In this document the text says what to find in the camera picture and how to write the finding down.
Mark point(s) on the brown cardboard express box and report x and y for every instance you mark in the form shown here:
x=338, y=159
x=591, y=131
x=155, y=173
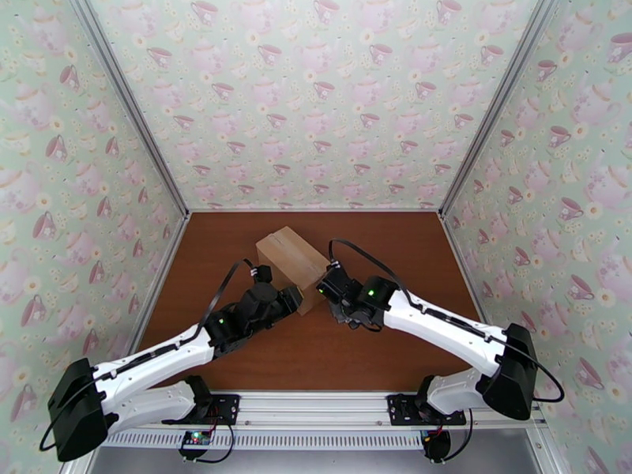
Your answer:
x=291, y=260

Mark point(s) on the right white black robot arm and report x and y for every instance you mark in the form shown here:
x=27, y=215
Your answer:
x=444, y=329

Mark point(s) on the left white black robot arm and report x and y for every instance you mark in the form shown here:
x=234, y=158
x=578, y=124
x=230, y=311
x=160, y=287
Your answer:
x=158, y=359

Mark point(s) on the circuit board with green light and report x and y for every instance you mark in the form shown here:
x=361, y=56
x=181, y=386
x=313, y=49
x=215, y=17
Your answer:
x=195, y=439

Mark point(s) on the black round adapter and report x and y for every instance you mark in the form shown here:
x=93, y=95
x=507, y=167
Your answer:
x=437, y=445

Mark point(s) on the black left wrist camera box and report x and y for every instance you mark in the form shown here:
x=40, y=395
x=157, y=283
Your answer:
x=262, y=273

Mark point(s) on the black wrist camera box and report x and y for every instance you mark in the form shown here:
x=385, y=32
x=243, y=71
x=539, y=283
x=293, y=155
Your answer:
x=262, y=273
x=335, y=274

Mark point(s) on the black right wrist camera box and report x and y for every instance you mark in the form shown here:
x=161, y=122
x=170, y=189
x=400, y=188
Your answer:
x=335, y=274

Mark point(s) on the aluminium table back rail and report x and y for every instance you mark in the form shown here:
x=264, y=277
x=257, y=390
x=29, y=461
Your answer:
x=316, y=210

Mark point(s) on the aluminium table side rail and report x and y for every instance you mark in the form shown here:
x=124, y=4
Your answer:
x=177, y=238
x=452, y=238

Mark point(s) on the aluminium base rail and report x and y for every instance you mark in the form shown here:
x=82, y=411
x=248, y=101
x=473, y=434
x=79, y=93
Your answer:
x=316, y=408

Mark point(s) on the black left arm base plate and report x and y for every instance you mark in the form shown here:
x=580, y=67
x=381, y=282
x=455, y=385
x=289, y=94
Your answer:
x=227, y=408

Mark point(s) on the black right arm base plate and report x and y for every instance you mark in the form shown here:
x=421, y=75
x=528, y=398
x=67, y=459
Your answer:
x=400, y=408

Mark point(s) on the aluminium frame leg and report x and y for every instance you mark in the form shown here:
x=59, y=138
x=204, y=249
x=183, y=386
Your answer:
x=76, y=467
x=545, y=453

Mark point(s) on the aluminium corner post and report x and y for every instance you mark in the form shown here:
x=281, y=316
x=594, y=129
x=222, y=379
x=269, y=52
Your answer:
x=128, y=100
x=500, y=100

